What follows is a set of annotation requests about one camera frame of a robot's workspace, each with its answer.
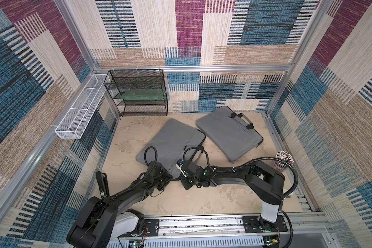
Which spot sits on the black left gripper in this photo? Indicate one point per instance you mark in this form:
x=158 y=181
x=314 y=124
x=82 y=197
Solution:
x=168 y=178

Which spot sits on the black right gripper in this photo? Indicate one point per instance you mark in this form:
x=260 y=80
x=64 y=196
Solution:
x=184 y=175

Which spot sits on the grey zippered laptop sleeve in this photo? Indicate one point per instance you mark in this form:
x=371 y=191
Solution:
x=171 y=142

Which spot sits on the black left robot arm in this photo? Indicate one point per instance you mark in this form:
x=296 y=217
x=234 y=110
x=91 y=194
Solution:
x=94 y=226

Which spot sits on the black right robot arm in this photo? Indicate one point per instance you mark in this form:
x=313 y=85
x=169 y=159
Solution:
x=266 y=182

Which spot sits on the green board on shelf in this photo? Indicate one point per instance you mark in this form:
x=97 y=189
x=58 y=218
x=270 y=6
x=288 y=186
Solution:
x=141 y=95

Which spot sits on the cup of coloured pencils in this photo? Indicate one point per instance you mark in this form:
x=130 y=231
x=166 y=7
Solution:
x=283 y=156

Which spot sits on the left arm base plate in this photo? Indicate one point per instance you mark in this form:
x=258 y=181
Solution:
x=149 y=228

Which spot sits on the black tool at left wall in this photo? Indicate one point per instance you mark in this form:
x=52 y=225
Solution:
x=102 y=182

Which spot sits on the grey laptop bag with handles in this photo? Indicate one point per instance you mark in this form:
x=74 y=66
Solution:
x=233 y=133

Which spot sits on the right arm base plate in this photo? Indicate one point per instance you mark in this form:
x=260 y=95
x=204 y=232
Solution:
x=255 y=224

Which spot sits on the black wire mesh shelf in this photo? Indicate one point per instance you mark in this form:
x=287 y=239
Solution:
x=121 y=81

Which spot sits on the white wire mesh basket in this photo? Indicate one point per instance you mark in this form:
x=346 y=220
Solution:
x=77 y=118

